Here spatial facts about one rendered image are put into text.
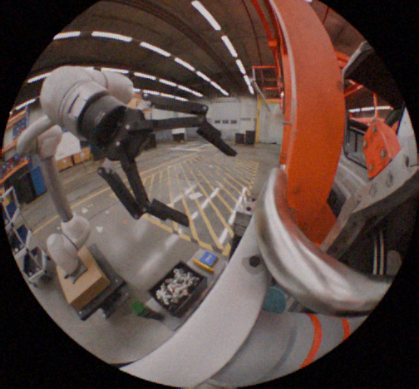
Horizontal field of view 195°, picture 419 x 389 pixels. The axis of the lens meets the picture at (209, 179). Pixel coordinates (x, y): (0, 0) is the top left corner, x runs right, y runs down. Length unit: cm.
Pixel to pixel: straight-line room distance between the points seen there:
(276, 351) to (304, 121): 44
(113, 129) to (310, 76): 47
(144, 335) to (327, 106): 145
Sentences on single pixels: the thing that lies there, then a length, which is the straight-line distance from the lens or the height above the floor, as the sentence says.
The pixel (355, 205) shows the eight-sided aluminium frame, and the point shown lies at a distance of 29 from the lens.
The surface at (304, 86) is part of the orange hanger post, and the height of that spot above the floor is 121.
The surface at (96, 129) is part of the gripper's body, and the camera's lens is 18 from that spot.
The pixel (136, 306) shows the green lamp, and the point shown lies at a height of 66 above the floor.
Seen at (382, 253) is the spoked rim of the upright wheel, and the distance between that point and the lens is 34.
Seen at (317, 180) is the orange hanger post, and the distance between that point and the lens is 43.
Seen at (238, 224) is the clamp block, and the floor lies 93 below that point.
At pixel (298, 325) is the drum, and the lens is 17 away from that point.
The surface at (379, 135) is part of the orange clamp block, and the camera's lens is 27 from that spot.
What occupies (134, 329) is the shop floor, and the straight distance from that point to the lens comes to 118.
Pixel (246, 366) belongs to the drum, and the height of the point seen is 91.
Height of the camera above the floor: 105
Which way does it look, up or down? 23 degrees down
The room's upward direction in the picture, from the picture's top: straight up
